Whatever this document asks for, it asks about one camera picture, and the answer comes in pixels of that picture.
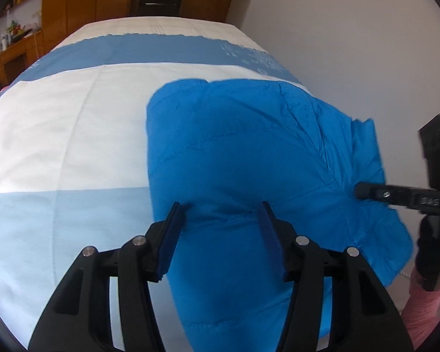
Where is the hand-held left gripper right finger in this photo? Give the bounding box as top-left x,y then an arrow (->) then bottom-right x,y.
257,201 -> 415,352

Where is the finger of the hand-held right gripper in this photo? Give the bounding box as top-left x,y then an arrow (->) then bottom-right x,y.
354,181 -> 440,212

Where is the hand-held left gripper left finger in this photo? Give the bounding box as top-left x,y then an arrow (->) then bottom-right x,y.
27,201 -> 184,352

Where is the blue puffer jacket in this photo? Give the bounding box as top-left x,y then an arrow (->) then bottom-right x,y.
145,78 -> 415,352

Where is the person's right forearm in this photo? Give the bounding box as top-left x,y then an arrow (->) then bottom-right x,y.
401,266 -> 440,351

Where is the blue and white bedspread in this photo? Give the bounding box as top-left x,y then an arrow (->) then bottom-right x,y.
0,16 -> 415,352

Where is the wooden desk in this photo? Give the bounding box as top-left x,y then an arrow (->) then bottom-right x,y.
0,29 -> 45,89

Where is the clutter on desk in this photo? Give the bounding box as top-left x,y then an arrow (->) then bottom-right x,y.
0,16 -> 43,46

